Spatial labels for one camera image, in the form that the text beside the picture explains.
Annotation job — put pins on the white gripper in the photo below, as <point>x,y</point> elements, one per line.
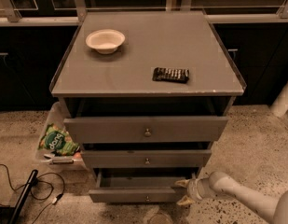
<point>192,189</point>

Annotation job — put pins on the grey bottom drawer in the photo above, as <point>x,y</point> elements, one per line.
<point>140,185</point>

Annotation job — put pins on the grey drawer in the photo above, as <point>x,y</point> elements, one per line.
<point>145,129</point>
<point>146,158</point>
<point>140,185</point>

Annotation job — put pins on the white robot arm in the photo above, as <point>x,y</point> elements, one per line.
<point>219,185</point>

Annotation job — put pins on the grey middle drawer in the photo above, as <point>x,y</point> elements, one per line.
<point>146,158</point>

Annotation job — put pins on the grey top drawer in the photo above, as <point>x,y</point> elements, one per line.
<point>145,129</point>

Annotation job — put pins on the grey drawer cabinet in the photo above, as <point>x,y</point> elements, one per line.
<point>89,84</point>

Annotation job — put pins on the clear plastic storage bin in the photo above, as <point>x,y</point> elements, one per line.
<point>55,162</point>

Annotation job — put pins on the green snack bag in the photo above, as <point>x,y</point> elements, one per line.
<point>58,140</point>

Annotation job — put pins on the black bar device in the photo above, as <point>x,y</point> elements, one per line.
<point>16,210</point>

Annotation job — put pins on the white paper bowl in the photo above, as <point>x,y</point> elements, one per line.
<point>105,41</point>

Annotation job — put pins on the white cylindrical post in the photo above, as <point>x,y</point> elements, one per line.
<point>280,105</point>

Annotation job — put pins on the metal railing frame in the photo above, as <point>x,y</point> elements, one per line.
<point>51,12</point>

